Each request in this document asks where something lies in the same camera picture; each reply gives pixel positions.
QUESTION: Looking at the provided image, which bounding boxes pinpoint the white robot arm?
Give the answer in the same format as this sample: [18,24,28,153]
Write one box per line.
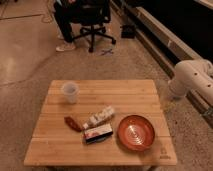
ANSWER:
[168,59,213,106]

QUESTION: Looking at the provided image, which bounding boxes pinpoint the dark red pepper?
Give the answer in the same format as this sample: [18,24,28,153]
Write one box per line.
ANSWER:
[64,116,82,132]

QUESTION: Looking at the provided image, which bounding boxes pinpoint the red ceramic bowl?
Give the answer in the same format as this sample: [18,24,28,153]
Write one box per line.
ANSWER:
[117,115,155,151]

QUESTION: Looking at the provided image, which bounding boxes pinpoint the white crumpled wrapper packet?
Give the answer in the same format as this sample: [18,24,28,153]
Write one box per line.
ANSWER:
[83,106,115,129]

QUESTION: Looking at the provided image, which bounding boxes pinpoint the translucent plastic cup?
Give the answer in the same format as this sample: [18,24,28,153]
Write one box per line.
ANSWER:
[61,82,79,104]

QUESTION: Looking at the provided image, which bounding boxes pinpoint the small printed cardboard box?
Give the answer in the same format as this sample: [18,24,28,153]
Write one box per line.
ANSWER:
[84,124,113,144]

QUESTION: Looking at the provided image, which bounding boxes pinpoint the small black box on floor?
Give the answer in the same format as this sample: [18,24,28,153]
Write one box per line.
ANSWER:
[121,25,135,38]

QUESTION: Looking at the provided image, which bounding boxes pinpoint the long workbench edge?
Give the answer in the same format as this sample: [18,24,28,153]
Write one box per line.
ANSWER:
[110,0,213,129]

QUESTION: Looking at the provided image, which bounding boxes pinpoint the black office chair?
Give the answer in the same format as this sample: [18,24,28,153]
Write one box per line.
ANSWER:
[70,0,116,52]

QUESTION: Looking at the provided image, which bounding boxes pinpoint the seated person dark clothes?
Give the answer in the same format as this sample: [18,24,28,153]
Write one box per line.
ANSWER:
[54,0,78,52]

